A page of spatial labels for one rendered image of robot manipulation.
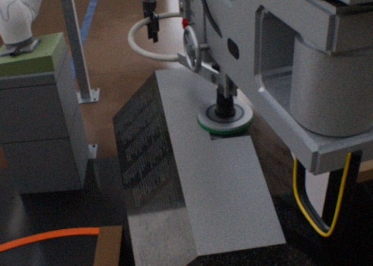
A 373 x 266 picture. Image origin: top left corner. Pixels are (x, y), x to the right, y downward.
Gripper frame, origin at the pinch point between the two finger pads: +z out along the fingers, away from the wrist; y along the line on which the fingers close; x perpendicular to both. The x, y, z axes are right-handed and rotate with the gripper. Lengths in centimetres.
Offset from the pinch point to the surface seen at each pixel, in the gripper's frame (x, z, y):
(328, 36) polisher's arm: -45, -77, 150
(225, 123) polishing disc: -21, -8, 92
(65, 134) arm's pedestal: -60, 40, 0
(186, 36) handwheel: -33, -46, 86
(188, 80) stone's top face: -11, -2, 52
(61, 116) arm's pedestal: -59, 29, -1
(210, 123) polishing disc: -25, -8, 88
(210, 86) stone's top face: -7, -3, 62
